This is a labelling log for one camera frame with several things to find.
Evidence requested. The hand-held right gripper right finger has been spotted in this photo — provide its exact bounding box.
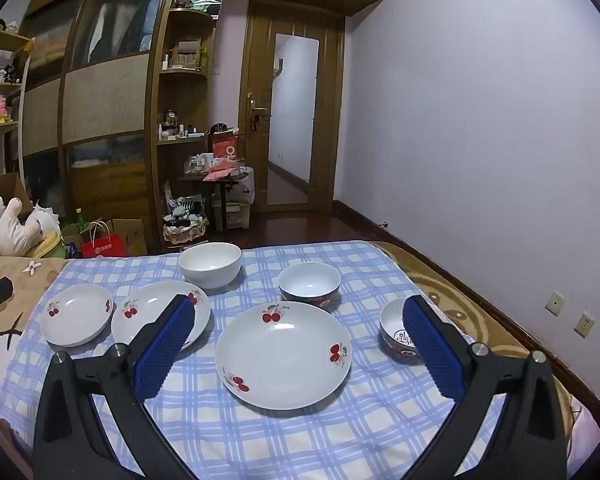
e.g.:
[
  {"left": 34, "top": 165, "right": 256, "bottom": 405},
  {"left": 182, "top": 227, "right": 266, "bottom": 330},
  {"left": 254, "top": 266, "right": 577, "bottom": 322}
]
[{"left": 397, "top": 295, "right": 567, "bottom": 480}]

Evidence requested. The red blue patterned bowl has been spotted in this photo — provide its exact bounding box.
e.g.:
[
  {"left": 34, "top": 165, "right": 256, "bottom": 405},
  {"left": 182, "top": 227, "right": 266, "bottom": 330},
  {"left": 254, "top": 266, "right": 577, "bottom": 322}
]
[{"left": 278, "top": 262, "right": 342, "bottom": 311}]

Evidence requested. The white pole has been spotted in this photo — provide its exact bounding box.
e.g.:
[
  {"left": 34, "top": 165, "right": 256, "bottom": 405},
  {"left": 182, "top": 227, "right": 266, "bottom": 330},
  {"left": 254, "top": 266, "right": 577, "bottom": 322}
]
[{"left": 17, "top": 50, "right": 35, "bottom": 186}]

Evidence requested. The large plain white bowl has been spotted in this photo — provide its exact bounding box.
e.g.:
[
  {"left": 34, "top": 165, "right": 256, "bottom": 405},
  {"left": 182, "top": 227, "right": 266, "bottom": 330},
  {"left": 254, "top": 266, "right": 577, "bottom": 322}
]
[{"left": 178, "top": 242, "right": 243, "bottom": 290}]

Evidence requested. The white haired plush doll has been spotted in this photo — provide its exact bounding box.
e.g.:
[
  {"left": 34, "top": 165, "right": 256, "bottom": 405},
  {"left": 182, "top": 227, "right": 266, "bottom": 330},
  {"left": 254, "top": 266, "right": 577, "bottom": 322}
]
[{"left": 27, "top": 201, "right": 62, "bottom": 236}]

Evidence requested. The large white cherry plate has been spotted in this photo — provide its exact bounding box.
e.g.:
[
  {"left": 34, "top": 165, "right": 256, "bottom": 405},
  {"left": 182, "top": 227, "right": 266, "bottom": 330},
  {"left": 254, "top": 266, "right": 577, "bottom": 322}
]
[{"left": 214, "top": 302, "right": 353, "bottom": 411}]

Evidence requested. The cardboard box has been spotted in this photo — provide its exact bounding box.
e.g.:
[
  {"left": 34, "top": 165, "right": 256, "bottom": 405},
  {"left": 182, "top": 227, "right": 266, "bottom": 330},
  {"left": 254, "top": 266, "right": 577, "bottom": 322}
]
[
  {"left": 107, "top": 218, "right": 148, "bottom": 257},
  {"left": 0, "top": 174, "right": 33, "bottom": 211}
]

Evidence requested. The medium white cherry plate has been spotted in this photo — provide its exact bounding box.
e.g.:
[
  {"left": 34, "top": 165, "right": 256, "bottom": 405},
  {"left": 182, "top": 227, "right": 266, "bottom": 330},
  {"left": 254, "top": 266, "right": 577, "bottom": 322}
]
[{"left": 111, "top": 280, "right": 212, "bottom": 353}]

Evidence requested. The blue white checked cloth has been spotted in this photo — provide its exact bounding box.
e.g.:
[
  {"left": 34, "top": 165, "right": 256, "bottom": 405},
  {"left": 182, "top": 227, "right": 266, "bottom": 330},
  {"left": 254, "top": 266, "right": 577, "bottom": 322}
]
[{"left": 0, "top": 240, "right": 531, "bottom": 480}]

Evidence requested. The wooden corner shelf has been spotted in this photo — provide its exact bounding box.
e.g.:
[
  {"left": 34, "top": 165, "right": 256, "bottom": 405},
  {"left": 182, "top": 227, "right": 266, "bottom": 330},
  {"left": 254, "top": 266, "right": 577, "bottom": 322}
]
[{"left": 156, "top": 7, "right": 220, "bottom": 148}]

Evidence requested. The wooden door with glass panel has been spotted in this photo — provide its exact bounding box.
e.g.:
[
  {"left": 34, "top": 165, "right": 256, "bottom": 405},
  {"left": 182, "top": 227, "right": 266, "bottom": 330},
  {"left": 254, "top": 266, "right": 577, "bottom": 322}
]
[{"left": 240, "top": 0, "right": 346, "bottom": 213}]

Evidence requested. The yellow green cushion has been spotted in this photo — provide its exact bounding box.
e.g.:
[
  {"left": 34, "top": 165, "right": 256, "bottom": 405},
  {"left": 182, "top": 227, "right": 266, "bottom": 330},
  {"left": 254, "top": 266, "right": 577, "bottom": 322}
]
[{"left": 32, "top": 232, "right": 66, "bottom": 259}]

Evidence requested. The red bag with white print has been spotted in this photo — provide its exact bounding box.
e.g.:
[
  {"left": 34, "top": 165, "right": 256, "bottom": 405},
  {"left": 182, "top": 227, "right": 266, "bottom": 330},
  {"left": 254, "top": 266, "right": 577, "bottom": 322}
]
[{"left": 209, "top": 130, "right": 242, "bottom": 163}]

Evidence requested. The wicker basket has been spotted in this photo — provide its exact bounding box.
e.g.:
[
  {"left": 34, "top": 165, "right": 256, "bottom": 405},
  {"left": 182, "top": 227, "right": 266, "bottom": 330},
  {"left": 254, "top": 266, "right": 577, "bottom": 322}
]
[{"left": 162, "top": 212, "right": 209, "bottom": 246}]

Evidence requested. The pink white plush toy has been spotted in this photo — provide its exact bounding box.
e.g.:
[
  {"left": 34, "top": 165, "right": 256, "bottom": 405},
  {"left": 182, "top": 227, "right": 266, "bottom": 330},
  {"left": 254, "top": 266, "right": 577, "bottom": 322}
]
[{"left": 0, "top": 197, "right": 46, "bottom": 257}]

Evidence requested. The pink paper packet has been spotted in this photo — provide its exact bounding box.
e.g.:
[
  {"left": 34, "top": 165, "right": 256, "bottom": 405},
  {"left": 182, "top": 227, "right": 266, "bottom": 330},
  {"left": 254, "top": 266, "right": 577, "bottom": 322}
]
[{"left": 202, "top": 157, "right": 246, "bottom": 182}]

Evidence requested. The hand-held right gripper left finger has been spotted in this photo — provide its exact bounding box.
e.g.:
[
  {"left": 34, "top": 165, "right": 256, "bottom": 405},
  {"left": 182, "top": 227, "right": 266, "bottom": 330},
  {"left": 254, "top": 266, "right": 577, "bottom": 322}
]
[{"left": 32, "top": 294, "right": 197, "bottom": 480}]

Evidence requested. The dark green picture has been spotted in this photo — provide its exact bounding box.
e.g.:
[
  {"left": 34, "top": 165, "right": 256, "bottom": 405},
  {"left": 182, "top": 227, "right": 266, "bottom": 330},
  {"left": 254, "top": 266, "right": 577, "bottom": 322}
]
[{"left": 182, "top": 0, "right": 227, "bottom": 20}]

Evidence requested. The small white cherry plate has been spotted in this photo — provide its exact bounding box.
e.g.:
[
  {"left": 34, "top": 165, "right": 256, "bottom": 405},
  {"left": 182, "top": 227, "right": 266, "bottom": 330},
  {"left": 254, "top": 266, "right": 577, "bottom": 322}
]
[{"left": 40, "top": 283, "right": 114, "bottom": 348}]

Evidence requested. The brown floral blanket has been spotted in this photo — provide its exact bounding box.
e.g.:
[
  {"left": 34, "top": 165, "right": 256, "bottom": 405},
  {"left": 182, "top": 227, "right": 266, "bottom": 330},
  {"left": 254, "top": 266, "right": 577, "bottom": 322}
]
[{"left": 0, "top": 255, "right": 68, "bottom": 411}]

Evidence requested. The bowl with red seal print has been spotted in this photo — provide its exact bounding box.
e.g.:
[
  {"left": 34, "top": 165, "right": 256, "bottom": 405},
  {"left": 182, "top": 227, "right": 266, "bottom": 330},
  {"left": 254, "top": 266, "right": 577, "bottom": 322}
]
[{"left": 379, "top": 298, "right": 427, "bottom": 366}]

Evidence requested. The wooden display shelf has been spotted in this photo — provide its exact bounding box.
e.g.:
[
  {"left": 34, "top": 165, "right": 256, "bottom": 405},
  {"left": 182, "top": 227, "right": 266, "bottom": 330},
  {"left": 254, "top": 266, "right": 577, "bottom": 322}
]
[{"left": 0, "top": 25, "right": 36, "bottom": 131}]

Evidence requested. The red paper bag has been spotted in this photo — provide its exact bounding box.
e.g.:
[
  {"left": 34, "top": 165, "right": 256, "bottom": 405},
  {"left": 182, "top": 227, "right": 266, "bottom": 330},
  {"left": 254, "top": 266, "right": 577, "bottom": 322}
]
[{"left": 81, "top": 221, "right": 129, "bottom": 259}]

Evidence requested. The small wooden table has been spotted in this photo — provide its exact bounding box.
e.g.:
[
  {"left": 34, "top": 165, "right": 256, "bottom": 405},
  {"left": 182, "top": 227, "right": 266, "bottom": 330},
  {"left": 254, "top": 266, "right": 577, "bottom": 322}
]
[{"left": 180, "top": 170, "right": 253, "bottom": 233}]

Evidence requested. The wooden wardrobe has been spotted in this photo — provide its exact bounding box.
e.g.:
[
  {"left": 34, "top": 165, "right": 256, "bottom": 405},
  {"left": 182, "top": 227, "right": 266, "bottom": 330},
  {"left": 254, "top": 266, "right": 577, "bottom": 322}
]
[{"left": 17, "top": 0, "right": 181, "bottom": 256}]

